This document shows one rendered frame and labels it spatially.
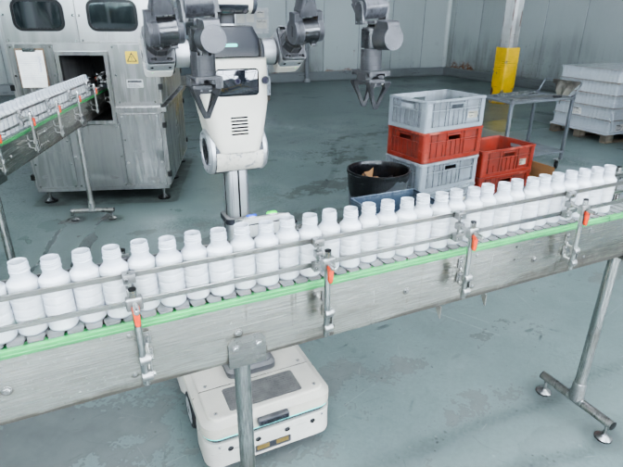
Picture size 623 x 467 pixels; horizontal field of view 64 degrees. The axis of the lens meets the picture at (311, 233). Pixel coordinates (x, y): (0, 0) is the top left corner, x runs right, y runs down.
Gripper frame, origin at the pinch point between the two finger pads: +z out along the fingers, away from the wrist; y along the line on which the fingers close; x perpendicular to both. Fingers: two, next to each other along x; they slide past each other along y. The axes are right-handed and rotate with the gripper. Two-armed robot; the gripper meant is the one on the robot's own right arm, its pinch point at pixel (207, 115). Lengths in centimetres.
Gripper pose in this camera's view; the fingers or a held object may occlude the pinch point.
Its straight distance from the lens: 126.1
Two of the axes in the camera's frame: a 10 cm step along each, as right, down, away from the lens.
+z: -0.1, 9.2, 3.8
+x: 9.0, -1.6, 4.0
